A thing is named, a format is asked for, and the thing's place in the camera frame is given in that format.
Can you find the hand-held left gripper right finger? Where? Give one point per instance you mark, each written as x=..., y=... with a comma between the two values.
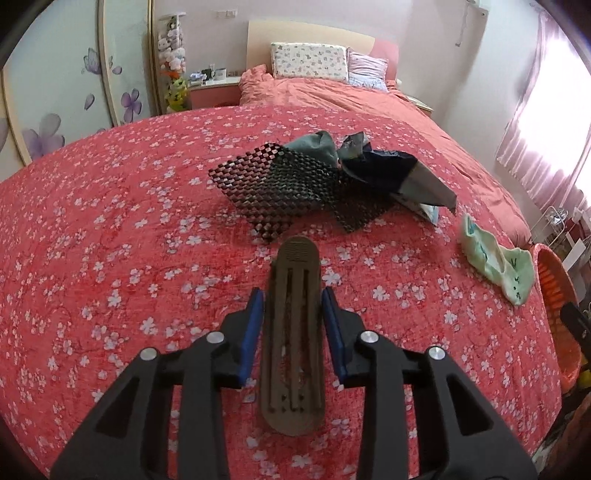
x=336, y=341

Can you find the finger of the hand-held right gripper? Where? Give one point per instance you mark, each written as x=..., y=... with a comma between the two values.
x=576, y=325

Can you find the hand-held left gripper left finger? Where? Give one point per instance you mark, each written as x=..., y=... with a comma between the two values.
x=248, y=341

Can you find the orange plastic laundry basket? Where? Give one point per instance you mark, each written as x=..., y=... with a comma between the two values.
x=558, y=295

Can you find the brown slotted plastic insole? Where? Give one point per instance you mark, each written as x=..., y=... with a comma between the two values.
x=295, y=261

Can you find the pale green sock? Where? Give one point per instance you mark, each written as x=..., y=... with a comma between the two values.
x=494, y=263

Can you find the white blue plastic wrapper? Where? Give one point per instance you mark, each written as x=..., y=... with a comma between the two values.
x=422, y=211

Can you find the black mesh mat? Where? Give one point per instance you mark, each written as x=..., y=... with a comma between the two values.
x=277, y=184

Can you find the dark blue grey cloth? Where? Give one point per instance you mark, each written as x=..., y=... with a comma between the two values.
x=392, y=170

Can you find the red floral blanket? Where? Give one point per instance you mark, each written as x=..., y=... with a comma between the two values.
x=115, y=254

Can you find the pink curtain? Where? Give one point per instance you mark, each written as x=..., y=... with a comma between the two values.
x=549, y=115

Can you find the pink white nightstand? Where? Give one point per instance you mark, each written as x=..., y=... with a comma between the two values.
x=214, y=94
x=421, y=104

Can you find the yellow green plush toy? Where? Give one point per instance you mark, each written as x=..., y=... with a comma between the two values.
x=178, y=94

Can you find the white mug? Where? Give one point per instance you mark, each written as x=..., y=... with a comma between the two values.
x=220, y=74

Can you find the pink striped pillow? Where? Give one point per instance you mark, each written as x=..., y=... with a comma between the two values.
x=367, y=69

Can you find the white floral pillow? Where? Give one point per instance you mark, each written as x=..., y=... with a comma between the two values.
x=309, y=62

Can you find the clear plush toy tube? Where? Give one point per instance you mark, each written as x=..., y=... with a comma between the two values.
x=171, y=46

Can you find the beige pink headboard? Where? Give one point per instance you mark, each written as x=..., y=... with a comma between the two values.
x=304, y=32

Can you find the flower print sliding wardrobe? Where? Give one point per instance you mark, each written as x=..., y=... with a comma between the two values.
x=60, y=83

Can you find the white air conditioner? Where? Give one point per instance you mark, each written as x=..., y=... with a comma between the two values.
x=478, y=5

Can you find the white wall socket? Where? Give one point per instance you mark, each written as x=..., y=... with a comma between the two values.
x=228, y=14

